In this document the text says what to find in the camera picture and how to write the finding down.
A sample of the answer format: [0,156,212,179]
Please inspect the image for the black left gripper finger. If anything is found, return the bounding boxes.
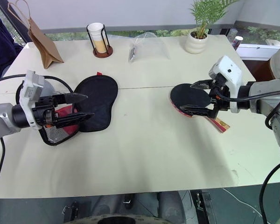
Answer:
[56,112,95,129]
[65,92,89,104]

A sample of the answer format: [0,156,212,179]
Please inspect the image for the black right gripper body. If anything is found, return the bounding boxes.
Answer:
[207,73,231,119]

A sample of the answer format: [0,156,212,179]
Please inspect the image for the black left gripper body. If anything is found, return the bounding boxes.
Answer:
[32,93,68,128]

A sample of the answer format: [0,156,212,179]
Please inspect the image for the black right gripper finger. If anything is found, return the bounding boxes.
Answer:
[190,79,216,90]
[179,105,213,117]

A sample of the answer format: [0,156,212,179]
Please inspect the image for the black table tennis paddle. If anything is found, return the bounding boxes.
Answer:
[169,83,231,134]

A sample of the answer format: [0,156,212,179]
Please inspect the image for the black paddle case red lining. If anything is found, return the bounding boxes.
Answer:
[38,72,119,147]

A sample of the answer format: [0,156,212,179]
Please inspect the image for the white ribbed plant pot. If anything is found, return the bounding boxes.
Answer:
[184,30,210,55]

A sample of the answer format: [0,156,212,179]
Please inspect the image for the paper cups in holder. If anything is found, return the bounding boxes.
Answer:
[86,23,114,58]

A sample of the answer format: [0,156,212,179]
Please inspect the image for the red and white can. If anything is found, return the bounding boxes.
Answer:
[231,35,244,50]

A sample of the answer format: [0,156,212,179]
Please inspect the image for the brown paper bag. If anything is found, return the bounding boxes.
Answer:
[7,0,65,70]

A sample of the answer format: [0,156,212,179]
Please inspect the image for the clear plastic bag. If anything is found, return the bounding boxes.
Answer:
[126,32,171,64]

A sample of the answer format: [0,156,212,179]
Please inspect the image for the stack of paper cups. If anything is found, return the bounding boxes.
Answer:
[87,22,107,53]

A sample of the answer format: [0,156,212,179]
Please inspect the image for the green palm plant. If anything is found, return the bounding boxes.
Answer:
[188,0,239,39]

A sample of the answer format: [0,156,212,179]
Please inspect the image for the person in dark blue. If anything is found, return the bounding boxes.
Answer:
[0,12,24,94]

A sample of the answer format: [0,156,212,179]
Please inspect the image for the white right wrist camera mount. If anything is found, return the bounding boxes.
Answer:
[208,55,244,114]

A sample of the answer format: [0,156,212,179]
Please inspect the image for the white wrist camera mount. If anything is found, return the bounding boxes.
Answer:
[208,55,244,114]
[19,70,46,130]

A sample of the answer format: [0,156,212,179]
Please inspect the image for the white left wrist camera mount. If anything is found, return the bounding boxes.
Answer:
[19,70,46,130]

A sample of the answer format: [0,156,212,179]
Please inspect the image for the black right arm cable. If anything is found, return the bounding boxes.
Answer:
[209,88,280,224]

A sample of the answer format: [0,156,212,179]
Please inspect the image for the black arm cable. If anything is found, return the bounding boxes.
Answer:
[209,88,280,224]
[0,74,74,196]

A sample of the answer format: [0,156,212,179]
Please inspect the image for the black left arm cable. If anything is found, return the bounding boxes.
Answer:
[0,74,74,196]

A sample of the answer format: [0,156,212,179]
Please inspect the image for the metal table bracket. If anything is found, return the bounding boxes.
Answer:
[61,202,79,216]
[122,194,135,210]
[195,190,212,211]

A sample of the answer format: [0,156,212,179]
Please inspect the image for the white floor cable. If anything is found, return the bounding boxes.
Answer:
[223,188,268,221]

